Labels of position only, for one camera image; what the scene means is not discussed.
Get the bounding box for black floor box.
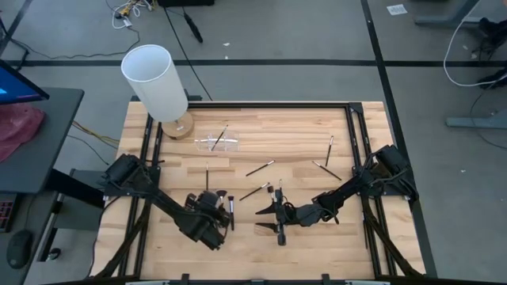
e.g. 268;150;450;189
157;0;215;8

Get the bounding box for yellow cables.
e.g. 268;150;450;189
71;120;120;146

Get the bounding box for grey desk leg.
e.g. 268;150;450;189
414;0;494;29

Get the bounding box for grey desk foot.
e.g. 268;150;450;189
444;108;507;130

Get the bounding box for clear acrylic brush organizer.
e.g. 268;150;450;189
193;130;242;154

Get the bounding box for white shade wooden base lamp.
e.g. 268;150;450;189
120;44;196;141

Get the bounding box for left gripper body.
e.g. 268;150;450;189
185;190;223;218

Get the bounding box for computer monitor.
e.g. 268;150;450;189
0;59;51;106

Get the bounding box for black metal table frame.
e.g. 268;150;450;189
90;94;439;285

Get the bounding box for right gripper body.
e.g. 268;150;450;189
276;188;320;247

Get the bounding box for white paper label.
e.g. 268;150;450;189
386;3;409;17

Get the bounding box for black floor cable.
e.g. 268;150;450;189
163;6;214;102
0;24;142;60

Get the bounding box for black computer mouse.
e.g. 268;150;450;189
6;229;35;271

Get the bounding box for black cable bundle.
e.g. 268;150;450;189
471;17;507;90

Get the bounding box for white floor cable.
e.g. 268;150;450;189
442;0;507;88

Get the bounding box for black side desk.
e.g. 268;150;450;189
0;87;86;195

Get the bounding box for pink cloth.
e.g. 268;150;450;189
0;103;46;163

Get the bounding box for black desk base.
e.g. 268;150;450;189
37;168;107;263

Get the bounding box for white cable bundle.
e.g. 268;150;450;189
105;0;154;31

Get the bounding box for black keyboard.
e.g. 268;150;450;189
0;192;19;234

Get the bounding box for thick black handle makeup brush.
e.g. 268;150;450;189
227;195;236;232

